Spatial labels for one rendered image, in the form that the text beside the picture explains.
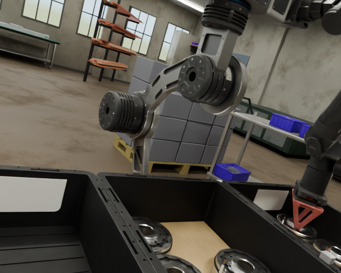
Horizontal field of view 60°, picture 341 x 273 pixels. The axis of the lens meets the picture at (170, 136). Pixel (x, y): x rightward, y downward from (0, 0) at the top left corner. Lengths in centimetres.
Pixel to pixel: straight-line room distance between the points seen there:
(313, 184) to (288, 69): 897
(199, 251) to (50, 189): 30
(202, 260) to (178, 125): 266
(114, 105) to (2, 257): 88
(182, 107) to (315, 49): 676
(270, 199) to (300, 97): 849
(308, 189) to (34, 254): 60
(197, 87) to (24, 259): 63
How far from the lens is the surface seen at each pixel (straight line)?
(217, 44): 95
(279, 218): 84
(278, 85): 974
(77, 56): 1096
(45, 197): 54
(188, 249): 60
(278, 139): 706
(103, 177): 53
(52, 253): 52
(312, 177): 79
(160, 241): 54
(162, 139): 314
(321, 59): 929
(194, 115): 328
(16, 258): 50
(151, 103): 129
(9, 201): 53
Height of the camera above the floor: 114
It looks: 13 degrees down
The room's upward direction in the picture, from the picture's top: 17 degrees clockwise
